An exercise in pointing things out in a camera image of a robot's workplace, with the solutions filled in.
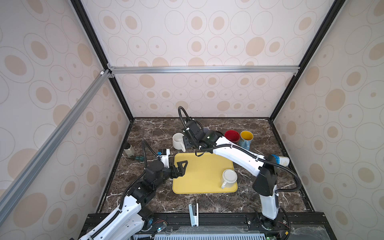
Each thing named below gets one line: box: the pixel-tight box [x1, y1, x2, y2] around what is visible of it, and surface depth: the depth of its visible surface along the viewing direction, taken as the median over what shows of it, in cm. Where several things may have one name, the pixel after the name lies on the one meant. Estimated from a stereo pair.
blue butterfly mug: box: [239, 130, 254, 151], surface depth 97 cm
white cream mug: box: [221, 169, 238, 190], surface depth 83 cm
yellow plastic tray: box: [172, 152, 238, 194], surface depth 87 cm
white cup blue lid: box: [271, 154, 290, 167], surface depth 91 cm
